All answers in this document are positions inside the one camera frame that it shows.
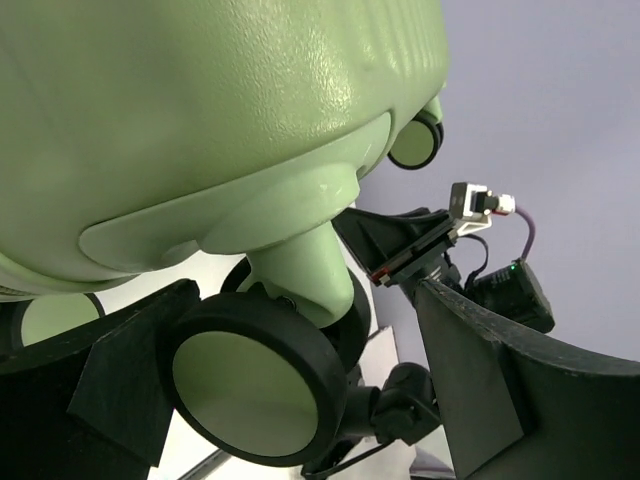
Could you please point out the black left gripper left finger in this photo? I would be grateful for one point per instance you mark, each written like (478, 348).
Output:
(88, 403)

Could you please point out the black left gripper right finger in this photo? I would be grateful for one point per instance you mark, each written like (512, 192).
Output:
(517, 404)

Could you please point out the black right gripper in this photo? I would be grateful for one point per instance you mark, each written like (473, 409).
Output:
(403, 249)

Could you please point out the green suitcase blue lining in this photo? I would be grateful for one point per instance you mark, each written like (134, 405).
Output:
(137, 133)

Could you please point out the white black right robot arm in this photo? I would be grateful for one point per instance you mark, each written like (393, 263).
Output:
(405, 408)

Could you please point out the green suitcase wheel lid upper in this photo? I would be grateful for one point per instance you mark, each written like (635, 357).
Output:
(32, 321)

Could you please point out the green suitcase wheel lid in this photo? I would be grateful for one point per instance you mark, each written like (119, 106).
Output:
(417, 145)
(32, 321)

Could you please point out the green suitcase wheel lid lower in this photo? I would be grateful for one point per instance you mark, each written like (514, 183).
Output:
(417, 145)

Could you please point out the green suitcase wheel front left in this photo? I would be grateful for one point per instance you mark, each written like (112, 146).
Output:
(207, 345)

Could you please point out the aluminium table edge rail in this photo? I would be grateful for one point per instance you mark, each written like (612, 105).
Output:
(273, 413)

